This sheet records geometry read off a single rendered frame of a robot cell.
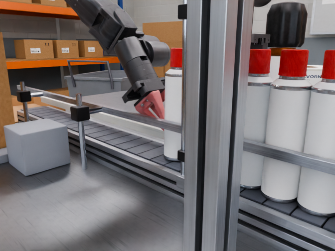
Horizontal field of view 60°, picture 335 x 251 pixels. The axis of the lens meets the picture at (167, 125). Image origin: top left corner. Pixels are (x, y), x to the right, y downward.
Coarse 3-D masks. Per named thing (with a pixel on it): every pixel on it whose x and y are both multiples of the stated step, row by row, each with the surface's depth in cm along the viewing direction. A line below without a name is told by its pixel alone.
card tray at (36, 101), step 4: (12, 100) 127; (16, 100) 128; (32, 100) 133; (36, 100) 131; (40, 100) 128; (12, 104) 127; (16, 104) 129; (20, 104) 130; (28, 104) 132; (32, 104) 132; (36, 104) 132; (40, 104) 129; (44, 104) 126; (48, 104) 123; (16, 108) 123; (20, 108) 123; (56, 108) 118; (60, 108) 116; (16, 112) 116; (16, 116) 110; (16, 120) 104
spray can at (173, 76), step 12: (180, 48) 50; (180, 60) 51; (168, 72) 52; (180, 72) 51; (168, 84) 52; (180, 84) 51; (168, 96) 52; (180, 96) 52; (168, 108) 53; (180, 108) 52; (168, 120) 53; (180, 120) 53; (168, 132) 54; (168, 144) 54; (180, 144) 54; (168, 156) 55
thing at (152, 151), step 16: (32, 112) 95; (48, 112) 95; (64, 112) 95; (96, 128) 76; (112, 128) 76; (112, 144) 64; (128, 144) 64; (144, 144) 64; (160, 144) 64; (160, 160) 55; (240, 192) 44; (256, 192) 43; (272, 208) 39; (288, 208) 39; (320, 224) 36
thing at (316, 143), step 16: (320, 96) 34; (320, 112) 35; (320, 128) 35; (304, 144) 38; (320, 144) 35; (304, 176) 38; (320, 176) 36; (304, 192) 38; (320, 192) 36; (304, 208) 38; (320, 208) 37
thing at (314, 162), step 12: (48, 96) 82; (60, 96) 77; (108, 108) 62; (132, 120) 57; (144, 120) 55; (156, 120) 52; (180, 132) 49; (252, 144) 40; (264, 144) 39; (276, 156) 38; (288, 156) 36; (300, 156) 35; (312, 156) 35; (312, 168) 35; (324, 168) 34
